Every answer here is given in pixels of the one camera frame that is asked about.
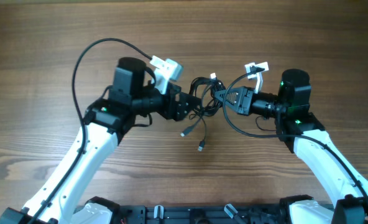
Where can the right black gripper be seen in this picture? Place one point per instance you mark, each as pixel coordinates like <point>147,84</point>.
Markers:
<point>244,101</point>

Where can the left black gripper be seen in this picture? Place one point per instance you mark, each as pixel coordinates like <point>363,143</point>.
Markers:
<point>179,112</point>

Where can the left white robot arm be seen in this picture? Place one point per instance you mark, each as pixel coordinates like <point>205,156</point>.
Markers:
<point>138,89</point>

